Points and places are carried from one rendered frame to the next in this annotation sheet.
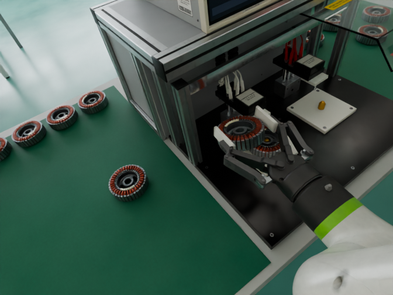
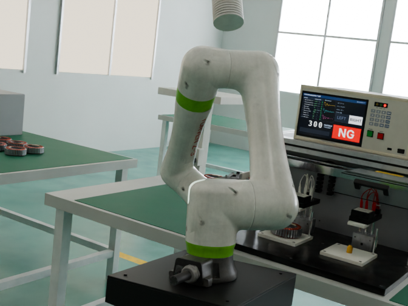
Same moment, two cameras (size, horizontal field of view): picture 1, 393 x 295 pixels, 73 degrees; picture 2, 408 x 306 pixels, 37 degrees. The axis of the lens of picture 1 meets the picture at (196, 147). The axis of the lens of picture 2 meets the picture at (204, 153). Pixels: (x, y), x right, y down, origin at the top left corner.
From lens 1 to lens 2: 2.11 m
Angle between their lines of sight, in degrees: 63
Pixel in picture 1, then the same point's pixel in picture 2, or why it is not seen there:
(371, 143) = (325, 266)
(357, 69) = not seen: outside the picture
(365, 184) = (282, 267)
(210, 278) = (177, 226)
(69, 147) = not seen: hidden behind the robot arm
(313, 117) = (333, 249)
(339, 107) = (356, 258)
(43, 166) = not seen: hidden behind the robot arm
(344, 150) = (307, 257)
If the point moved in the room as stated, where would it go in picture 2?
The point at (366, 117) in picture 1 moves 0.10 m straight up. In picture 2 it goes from (356, 269) to (361, 238)
